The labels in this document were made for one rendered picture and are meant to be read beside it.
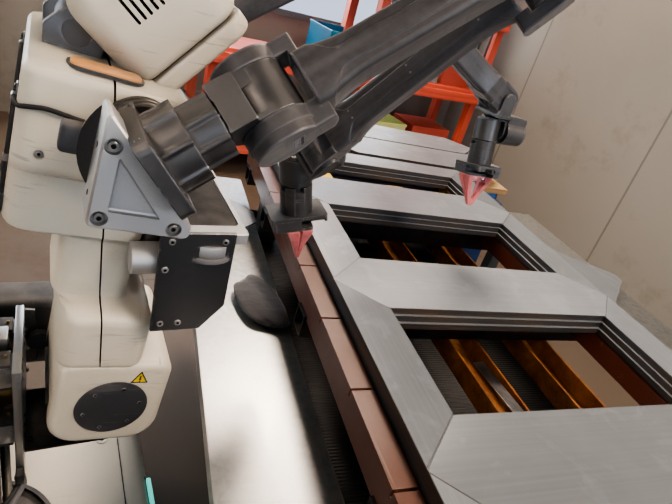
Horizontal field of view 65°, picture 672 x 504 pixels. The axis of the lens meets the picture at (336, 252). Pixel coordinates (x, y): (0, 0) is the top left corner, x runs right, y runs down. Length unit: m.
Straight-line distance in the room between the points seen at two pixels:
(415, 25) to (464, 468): 0.56
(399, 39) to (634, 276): 3.46
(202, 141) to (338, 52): 0.17
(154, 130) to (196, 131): 0.04
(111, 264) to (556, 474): 0.69
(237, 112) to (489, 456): 0.57
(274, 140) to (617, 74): 3.73
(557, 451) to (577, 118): 3.54
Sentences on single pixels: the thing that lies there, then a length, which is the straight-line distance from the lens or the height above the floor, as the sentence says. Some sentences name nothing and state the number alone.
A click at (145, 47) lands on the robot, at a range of 0.64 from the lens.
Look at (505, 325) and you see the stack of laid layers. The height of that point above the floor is 0.83.
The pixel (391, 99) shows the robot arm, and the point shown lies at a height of 1.25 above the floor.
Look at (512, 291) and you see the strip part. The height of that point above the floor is 0.85.
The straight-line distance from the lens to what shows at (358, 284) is 1.05.
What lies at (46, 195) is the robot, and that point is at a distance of 0.72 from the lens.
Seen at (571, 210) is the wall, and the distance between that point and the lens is 4.20.
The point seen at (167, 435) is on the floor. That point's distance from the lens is 1.82.
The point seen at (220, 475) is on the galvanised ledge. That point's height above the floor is 0.68.
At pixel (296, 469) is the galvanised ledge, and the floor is 0.68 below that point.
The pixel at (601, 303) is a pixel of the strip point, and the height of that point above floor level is 0.85.
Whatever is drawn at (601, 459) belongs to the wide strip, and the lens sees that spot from 0.94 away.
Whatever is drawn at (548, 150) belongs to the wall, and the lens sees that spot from 4.38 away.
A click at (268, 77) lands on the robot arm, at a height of 1.28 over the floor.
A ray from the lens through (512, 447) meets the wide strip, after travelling 0.86.
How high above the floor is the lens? 1.39
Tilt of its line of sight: 28 degrees down
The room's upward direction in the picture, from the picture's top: 17 degrees clockwise
